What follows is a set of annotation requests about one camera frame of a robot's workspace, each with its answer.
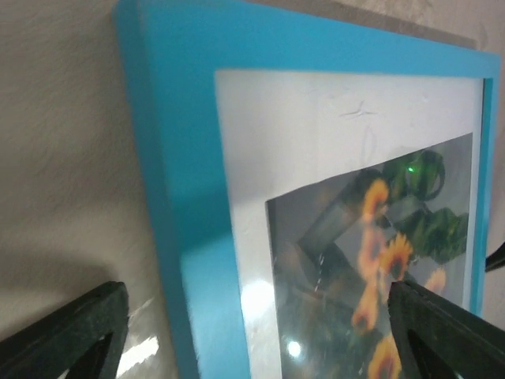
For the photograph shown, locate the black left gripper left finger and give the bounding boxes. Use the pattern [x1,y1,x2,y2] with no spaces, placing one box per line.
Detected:
[1,281,129,378]

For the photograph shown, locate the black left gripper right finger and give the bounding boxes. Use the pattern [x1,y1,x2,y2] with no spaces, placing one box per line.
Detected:
[387,281,504,378]

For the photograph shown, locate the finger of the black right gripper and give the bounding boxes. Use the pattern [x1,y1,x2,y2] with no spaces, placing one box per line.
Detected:
[485,242,505,272]

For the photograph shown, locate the sunflower photo print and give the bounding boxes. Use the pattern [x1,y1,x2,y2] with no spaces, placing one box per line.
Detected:
[267,134,473,378]

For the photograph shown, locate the white mat board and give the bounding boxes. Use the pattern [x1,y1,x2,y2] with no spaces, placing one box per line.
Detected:
[213,69,486,379]

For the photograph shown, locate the teal wooden picture frame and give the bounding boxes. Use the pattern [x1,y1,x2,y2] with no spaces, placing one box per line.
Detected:
[114,1,500,378]

